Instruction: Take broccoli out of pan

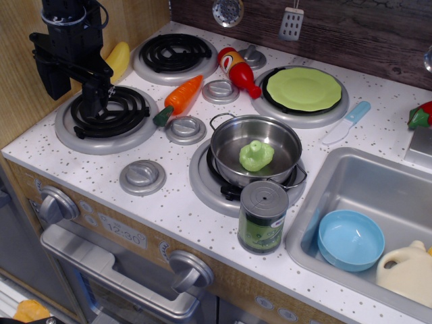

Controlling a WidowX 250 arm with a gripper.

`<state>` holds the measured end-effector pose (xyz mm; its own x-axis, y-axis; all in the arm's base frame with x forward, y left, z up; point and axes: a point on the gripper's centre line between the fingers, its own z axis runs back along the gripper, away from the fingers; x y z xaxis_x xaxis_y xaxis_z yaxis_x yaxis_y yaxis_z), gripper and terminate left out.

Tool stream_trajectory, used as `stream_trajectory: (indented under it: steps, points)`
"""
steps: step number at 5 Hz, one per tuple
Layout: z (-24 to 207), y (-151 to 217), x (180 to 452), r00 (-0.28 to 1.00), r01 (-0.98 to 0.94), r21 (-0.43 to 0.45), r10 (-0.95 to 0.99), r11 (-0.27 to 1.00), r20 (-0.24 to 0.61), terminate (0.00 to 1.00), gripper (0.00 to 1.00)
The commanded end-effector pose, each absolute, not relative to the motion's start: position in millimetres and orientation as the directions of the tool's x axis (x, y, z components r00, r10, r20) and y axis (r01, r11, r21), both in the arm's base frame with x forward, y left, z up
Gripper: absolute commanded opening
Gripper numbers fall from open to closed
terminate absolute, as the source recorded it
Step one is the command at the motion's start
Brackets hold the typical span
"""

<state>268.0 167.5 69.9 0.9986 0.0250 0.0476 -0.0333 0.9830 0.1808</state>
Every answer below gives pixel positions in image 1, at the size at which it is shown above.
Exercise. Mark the green labelled toy can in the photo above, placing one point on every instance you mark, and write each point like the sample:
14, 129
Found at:
263, 206

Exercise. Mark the silver stovetop knob upper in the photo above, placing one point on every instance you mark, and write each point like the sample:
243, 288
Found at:
220, 92

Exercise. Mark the red toy ketchup bottle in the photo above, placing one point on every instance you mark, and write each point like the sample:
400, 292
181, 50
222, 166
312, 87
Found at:
238, 71

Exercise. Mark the oven knob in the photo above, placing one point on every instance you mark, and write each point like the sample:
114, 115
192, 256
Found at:
57, 206
189, 271

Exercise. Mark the silver stovetop knob back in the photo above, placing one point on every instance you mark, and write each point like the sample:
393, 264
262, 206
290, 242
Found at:
254, 58

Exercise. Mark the green toy broccoli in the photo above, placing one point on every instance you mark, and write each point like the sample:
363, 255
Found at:
255, 155

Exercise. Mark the hanging silver strainer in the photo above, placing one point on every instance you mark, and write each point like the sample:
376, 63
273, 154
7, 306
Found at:
228, 13

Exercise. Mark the yellow object bottom left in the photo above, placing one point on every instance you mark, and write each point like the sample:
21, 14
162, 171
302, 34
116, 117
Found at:
30, 310

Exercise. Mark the silver stovetop knob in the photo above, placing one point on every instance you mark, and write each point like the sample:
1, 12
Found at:
254, 58
142, 178
220, 92
186, 130

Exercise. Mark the stainless steel pan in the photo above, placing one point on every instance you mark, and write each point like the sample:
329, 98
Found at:
231, 133

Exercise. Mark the stove burner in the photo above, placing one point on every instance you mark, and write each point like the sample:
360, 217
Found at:
210, 187
172, 59
126, 122
298, 119

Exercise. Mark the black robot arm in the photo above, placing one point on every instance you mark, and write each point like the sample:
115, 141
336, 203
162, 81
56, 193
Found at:
73, 13

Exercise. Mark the red toy pepper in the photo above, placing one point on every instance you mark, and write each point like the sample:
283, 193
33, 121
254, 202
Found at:
420, 116

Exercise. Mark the back left stove burner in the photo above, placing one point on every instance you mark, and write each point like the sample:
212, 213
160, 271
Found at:
172, 59

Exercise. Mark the green toy plate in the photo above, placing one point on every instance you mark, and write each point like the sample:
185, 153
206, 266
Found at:
302, 89

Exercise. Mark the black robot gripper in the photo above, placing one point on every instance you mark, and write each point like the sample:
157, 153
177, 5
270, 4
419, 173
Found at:
73, 52

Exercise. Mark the hanging silver spatula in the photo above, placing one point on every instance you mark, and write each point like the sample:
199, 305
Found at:
291, 23

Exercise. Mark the silver oven door handle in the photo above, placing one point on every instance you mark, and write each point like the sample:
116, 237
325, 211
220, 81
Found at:
109, 292

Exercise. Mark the yellow toy banana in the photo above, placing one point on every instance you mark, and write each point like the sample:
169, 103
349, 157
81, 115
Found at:
118, 60

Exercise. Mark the silver stovetop knob front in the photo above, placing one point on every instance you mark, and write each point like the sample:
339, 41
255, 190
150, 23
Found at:
142, 178

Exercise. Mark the cream toy jug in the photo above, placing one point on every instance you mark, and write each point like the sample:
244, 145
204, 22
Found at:
407, 272

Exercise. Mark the silver stovetop knob middle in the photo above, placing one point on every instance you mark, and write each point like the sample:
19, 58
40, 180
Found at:
186, 130

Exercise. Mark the right oven knob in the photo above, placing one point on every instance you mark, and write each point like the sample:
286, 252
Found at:
189, 271

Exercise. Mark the left oven knob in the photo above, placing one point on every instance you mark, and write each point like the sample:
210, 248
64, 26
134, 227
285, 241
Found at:
57, 206

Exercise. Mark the silver toy sink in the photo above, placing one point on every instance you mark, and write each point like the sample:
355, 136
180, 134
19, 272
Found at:
395, 196

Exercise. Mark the blue white toy knife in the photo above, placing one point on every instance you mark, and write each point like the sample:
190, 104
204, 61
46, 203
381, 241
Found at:
341, 130

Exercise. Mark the front left stove burner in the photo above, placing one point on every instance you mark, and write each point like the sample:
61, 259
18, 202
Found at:
126, 122

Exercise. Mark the oven clock display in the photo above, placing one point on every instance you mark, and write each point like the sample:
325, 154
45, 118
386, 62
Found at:
124, 231

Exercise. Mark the orange toy carrot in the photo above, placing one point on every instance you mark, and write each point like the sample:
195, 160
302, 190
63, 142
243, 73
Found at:
179, 100

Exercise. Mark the front right stove burner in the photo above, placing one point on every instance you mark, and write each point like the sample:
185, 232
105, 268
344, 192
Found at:
210, 187

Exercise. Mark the blue toy bowl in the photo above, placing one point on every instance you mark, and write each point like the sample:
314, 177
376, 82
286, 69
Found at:
350, 240

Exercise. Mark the back right stove burner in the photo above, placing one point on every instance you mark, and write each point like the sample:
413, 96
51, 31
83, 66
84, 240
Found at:
298, 119

